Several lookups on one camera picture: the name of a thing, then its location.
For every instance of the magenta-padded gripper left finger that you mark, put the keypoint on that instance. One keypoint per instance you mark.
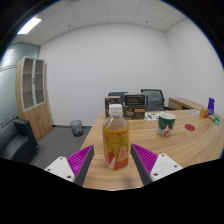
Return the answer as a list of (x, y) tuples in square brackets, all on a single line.
[(60, 166)]

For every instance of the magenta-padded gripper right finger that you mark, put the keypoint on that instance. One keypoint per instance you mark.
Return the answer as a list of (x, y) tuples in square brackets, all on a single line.
[(165, 165)]

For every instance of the yellow drink bottle white cap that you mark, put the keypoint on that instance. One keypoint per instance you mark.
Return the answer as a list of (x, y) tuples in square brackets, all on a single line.
[(115, 143)]

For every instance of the green and white mug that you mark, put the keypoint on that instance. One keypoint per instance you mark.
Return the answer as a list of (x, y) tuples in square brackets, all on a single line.
[(165, 125)]

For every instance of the dark mesh waste bin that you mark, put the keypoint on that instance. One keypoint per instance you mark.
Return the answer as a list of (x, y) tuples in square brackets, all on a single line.
[(76, 128)]

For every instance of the flat round red coaster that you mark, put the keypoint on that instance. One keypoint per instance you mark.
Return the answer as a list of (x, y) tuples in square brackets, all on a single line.
[(189, 127)]

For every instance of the printed sticker sheet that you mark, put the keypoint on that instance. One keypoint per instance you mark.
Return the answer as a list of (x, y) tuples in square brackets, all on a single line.
[(151, 116)]

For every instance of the black leather sofa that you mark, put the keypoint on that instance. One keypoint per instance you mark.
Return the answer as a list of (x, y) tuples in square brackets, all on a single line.
[(15, 143)]

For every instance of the wooden cabinet with glass doors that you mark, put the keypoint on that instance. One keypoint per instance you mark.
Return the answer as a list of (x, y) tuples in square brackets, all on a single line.
[(36, 116)]

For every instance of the black and tan carton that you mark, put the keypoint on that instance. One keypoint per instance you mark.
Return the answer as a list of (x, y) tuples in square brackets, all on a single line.
[(136, 113)]

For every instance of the round grey clear disc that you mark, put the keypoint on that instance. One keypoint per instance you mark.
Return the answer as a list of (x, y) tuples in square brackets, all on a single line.
[(194, 112)]

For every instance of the wooden side desk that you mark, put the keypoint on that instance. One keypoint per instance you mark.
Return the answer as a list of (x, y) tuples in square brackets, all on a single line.
[(183, 103)]

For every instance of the tan cardboard box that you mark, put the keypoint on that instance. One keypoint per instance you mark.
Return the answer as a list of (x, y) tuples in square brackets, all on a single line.
[(204, 113)]

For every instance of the black mesh office chair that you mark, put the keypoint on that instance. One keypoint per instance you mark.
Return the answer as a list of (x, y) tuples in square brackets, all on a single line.
[(155, 100)]

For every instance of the small blue box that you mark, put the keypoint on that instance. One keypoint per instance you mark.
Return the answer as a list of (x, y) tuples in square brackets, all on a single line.
[(217, 122)]

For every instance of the green flat packet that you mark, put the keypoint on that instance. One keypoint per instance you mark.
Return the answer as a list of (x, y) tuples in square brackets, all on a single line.
[(217, 117)]

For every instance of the black printed carton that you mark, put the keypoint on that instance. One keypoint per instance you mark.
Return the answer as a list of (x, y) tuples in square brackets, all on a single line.
[(134, 100)]

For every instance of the purple upright box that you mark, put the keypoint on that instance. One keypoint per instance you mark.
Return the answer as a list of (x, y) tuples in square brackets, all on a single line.
[(211, 106)]

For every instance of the brown printed carton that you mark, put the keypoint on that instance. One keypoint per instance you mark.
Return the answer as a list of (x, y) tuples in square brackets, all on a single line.
[(110, 101)]

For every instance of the rectangular ceiling light panel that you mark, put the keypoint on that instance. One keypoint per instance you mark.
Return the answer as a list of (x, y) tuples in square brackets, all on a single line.
[(29, 26)]

